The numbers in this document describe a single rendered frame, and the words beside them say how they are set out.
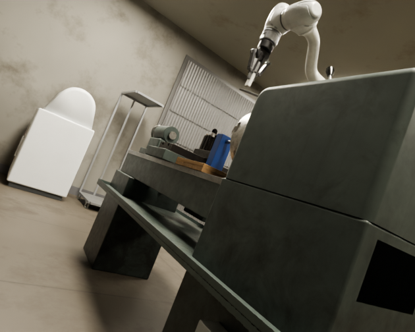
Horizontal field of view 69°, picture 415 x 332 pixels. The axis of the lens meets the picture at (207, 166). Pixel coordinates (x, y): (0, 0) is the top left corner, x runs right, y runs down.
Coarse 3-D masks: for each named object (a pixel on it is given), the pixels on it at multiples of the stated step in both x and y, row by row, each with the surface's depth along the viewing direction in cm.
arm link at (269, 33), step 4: (268, 28) 145; (272, 28) 145; (264, 32) 146; (268, 32) 145; (272, 32) 144; (276, 32) 145; (260, 36) 148; (264, 36) 145; (268, 36) 144; (272, 36) 144; (276, 36) 145; (280, 36) 148; (260, 40) 149; (268, 40) 145; (272, 40) 145; (276, 40) 146; (276, 44) 147
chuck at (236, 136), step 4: (244, 116) 138; (248, 116) 135; (240, 120) 137; (244, 120) 134; (240, 124) 134; (244, 124) 131; (240, 128) 132; (244, 128) 130; (236, 132) 133; (240, 132) 131; (232, 136) 135; (236, 136) 132; (240, 136) 130; (232, 140) 135; (236, 140) 132; (232, 144) 135; (236, 144) 132; (232, 148) 135; (236, 148) 132; (232, 152) 136; (232, 156) 137
